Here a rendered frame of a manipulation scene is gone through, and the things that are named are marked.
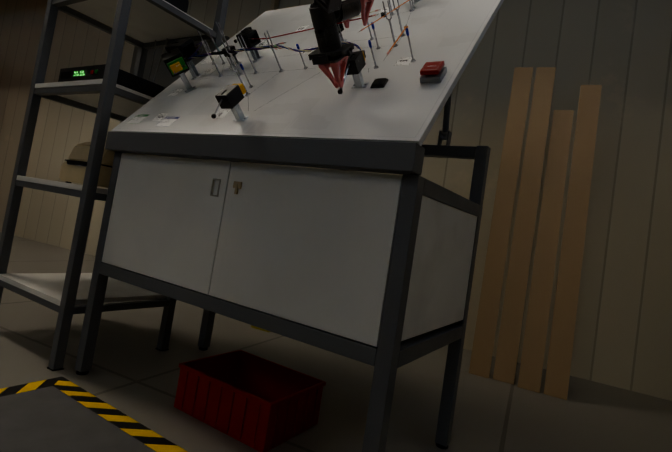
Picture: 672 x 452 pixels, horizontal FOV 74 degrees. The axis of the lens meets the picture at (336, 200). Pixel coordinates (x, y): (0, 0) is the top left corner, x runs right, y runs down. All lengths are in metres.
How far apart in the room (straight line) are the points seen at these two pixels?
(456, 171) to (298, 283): 2.16
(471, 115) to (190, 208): 2.25
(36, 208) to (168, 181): 4.30
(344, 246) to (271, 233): 0.23
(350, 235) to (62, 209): 4.58
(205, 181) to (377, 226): 0.60
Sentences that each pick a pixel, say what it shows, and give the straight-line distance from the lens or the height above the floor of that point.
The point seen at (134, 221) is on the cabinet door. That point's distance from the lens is 1.67.
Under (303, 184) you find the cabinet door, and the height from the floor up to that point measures 0.75.
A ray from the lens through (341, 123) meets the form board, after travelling 1.16.
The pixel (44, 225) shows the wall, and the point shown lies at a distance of 5.65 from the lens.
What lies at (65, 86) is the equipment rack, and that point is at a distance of 2.14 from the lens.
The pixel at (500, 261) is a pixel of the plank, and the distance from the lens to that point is 2.61.
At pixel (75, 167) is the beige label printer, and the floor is 0.72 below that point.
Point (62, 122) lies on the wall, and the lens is 5.70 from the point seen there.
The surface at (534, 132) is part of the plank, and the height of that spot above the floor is 1.35.
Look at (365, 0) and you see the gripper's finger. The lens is 1.28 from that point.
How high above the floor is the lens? 0.66
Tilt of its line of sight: 3 degrees up
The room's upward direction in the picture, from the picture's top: 9 degrees clockwise
